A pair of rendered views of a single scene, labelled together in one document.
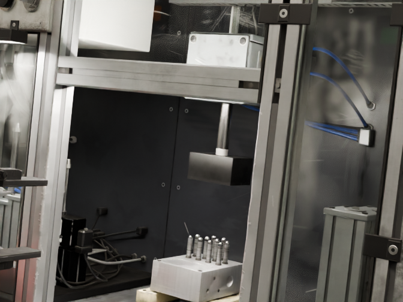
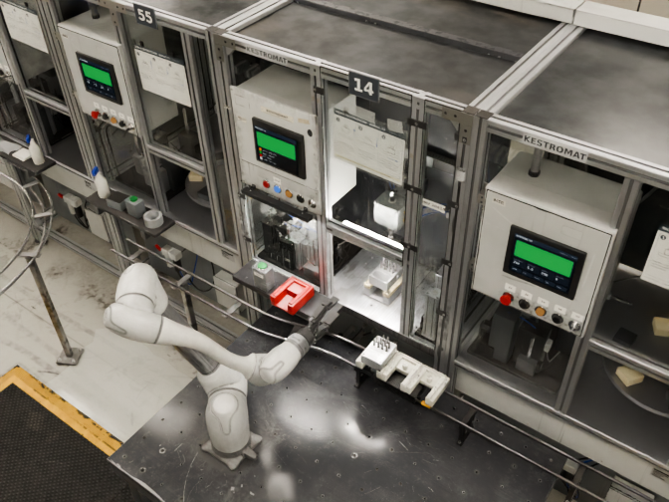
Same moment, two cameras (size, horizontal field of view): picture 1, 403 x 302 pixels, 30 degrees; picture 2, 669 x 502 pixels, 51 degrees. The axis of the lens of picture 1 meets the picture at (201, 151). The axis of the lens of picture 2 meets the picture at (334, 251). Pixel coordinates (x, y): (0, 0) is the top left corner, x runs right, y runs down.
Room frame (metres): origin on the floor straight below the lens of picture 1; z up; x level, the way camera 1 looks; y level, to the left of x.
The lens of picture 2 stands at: (-1.06, 0.11, 3.14)
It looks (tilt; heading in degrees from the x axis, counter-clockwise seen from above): 41 degrees down; 2
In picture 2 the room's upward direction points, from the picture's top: 2 degrees counter-clockwise
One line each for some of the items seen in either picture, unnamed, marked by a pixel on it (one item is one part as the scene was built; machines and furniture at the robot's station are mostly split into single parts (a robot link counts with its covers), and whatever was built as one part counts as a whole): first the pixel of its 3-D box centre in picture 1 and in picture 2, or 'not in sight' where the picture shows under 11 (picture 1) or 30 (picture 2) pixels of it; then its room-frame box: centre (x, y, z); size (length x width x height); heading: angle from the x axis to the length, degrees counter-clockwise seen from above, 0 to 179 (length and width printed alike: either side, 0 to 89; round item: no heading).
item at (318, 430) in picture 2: not in sight; (335, 460); (0.50, 0.20, 0.66); 1.50 x 1.06 x 0.04; 56
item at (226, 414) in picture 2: not in sight; (227, 417); (0.57, 0.62, 0.85); 0.18 x 0.16 x 0.22; 8
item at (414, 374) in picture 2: not in sight; (401, 376); (0.79, -0.07, 0.84); 0.36 x 0.14 x 0.10; 56
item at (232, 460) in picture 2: not in sight; (235, 442); (0.55, 0.60, 0.71); 0.22 x 0.18 x 0.06; 56
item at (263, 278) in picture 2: not in sight; (264, 274); (1.25, 0.53, 0.97); 0.08 x 0.08 x 0.12; 56
